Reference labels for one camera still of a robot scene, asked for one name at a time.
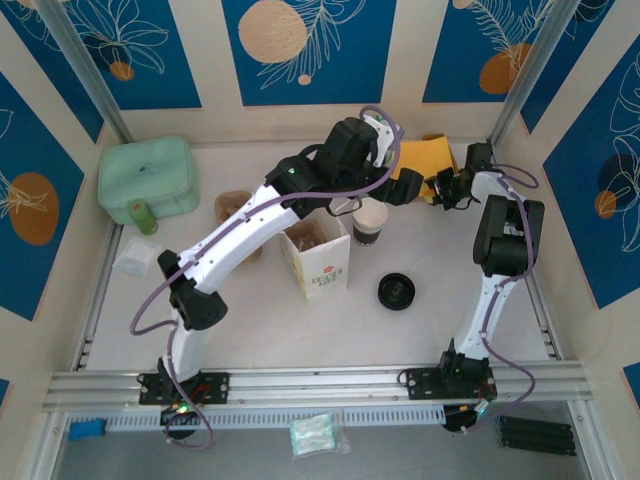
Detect white paper takeout bag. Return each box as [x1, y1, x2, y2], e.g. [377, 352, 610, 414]
[278, 214, 351, 304]

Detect white slotted cable duct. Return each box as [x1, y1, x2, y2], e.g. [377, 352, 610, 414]
[107, 404, 446, 434]

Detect clear bag green white sachets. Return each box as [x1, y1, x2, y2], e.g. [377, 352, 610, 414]
[288, 408, 352, 457]

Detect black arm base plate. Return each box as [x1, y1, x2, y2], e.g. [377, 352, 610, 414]
[398, 366, 497, 401]
[138, 370, 232, 406]

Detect green bottle black label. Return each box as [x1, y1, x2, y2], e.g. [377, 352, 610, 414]
[127, 199, 160, 236]

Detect black plastic cup lid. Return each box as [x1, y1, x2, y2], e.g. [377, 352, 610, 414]
[377, 272, 417, 312]

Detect aluminium side rail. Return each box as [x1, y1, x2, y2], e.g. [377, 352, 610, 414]
[484, 142, 564, 361]
[72, 224, 124, 374]

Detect aluminium corner post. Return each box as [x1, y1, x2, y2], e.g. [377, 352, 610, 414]
[37, 0, 134, 144]
[487, 0, 584, 146]

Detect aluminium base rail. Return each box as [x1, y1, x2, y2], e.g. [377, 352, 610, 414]
[42, 360, 594, 414]

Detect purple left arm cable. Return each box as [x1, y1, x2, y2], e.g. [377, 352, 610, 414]
[129, 104, 404, 449]

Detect mint green zip pouch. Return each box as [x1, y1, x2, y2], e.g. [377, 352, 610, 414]
[97, 134, 202, 226]

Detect black paper cup white lettering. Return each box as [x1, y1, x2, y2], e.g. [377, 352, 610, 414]
[351, 203, 390, 247]

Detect clear plastic sachet packet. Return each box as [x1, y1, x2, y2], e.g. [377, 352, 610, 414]
[112, 236, 164, 277]

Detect black ribbed plastic block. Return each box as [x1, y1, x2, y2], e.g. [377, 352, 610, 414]
[494, 414, 578, 457]

